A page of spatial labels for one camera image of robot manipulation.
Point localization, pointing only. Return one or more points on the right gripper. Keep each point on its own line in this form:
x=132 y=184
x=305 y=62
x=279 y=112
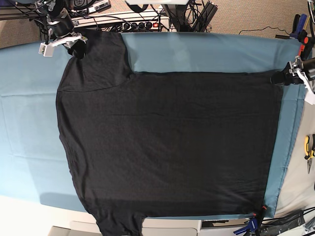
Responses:
x=63 y=29

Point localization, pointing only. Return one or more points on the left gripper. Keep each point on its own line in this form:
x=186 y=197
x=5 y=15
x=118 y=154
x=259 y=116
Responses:
x=296 y=72

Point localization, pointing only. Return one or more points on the black T-shirt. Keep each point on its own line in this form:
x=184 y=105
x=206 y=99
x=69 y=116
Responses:
x=142 y=144

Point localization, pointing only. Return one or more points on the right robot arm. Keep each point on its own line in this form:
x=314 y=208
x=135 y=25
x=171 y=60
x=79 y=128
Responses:
x=52 y=8

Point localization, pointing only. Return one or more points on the orange black clamp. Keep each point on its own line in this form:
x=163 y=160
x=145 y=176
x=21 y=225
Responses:
x=307 y=44

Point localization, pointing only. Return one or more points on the blue clamp top right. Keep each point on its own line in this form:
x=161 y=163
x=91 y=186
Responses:
x=298 y=25

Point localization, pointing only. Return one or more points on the blue clamp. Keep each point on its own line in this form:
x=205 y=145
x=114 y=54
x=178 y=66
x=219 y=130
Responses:
x=298 y=25
x=254 y=224

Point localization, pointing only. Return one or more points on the white power strip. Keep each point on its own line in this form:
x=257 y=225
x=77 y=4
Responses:
x=115 y=23

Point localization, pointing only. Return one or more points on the teal table cloth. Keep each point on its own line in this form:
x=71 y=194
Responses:
x=33 y=165

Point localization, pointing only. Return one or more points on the black bag bottom right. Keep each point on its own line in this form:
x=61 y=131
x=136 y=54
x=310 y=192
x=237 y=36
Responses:
x=279 y=226

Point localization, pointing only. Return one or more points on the blue clamp bottom right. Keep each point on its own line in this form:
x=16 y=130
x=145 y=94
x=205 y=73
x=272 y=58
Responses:
x=254 y=224

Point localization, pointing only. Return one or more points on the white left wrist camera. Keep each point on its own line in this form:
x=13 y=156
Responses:
x=310 y=95

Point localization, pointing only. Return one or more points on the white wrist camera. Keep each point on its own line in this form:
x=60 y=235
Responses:
x=47 y=50
x=310 y=95

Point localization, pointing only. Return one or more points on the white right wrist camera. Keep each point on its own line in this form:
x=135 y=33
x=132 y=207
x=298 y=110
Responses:
x=47 y=50

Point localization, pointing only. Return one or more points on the yellow handled pliers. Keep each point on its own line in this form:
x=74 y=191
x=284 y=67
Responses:
x=309 y=151

